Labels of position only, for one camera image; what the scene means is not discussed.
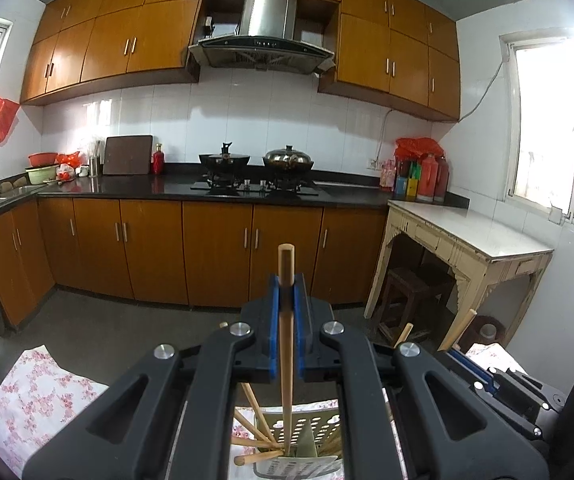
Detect cream side table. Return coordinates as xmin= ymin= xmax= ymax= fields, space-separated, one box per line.
xmin=364 ymin=199 xmax=555 ymax=353

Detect bright window with white frame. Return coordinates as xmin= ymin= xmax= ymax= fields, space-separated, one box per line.
xmin=499 ymin=30 xmax=574 ymax=246

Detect black wok with lid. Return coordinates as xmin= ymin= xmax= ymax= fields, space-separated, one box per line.
xmin=198 ymin=142 xmax=251 ymax=174

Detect hanging red plastic bag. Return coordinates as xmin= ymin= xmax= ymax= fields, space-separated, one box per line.
xmin=0 ymin=96 xmax=20 ymax=143

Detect steel lidded pot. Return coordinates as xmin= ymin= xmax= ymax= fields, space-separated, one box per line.
xmin=263 ymin=145 xmax=315 ymax=174

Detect steel sink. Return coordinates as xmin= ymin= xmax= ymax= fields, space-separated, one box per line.
xmin=0 ymin=182 xmax=48 ymax=211

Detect brown lower kitchen cabinets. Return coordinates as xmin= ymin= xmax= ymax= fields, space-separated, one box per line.
xmin=0 ymin=195 xmax=390 ymax=328

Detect gas stove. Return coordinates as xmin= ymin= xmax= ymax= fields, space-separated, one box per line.
xmin=190 ymin=177 xmax=320 ymax=197

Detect large red bottles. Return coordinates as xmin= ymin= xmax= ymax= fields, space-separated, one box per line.
xmin=418 ymin=154 xmax=450 ymax=204

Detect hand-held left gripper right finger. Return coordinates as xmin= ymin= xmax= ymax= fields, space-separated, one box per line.
xmin=292 ymin=272 xmax=550 ymax=480

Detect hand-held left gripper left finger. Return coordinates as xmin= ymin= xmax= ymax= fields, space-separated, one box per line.
xmin=22 ymin=272 xmax=283 ymax=480

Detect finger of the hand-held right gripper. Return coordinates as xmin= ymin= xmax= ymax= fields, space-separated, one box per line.
xmin=488 ymin=366 xmax=566 ymax=412
xmin=434 ymin=350 xmax=542 ymax=442

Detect grey perforated chopstick holder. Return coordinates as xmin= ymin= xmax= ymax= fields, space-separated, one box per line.
xmin=249 ymin=399 xmax=344 ymax=480

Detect wall cable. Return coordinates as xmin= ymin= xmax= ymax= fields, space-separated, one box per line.
xmin=377 ymin=45 xmax=512 ymax=171

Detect black kitchen countertop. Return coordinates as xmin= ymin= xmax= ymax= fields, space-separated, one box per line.
xmin=0 ymin=167 xmax=470 ymax=223

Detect green basin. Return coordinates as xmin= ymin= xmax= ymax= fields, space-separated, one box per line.
xmin=25 ymin=164 xmax=60 ymax=185

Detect steel utensil canister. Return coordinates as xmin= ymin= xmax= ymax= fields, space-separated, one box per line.
xmin=88 ymin=140 xmax=104 ymax=177

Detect dark wooden stool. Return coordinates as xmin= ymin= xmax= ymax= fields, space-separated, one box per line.
xmin=374 ymin=267 xmax=430 ymax=336

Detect steel range hood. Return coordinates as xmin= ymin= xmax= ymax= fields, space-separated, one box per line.
xmin=188 ymin=0 xmax=336 ymax=76

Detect red and white plastic bag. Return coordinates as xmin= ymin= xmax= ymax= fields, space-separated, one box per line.
xmin=56 ymin=152 xmax=82 ymax=181

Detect colourful box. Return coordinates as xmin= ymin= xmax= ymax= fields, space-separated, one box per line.
xmin=394 ymin=160 xmax=422 ymax=199

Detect red floral tablecloth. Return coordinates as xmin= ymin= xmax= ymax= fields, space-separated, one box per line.
xmin=0 ymin=342 xmax=530 ymax=480

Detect dark cutting board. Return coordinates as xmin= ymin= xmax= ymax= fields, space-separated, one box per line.
xmin=103 ymin=135 xmax=154 ymax=176

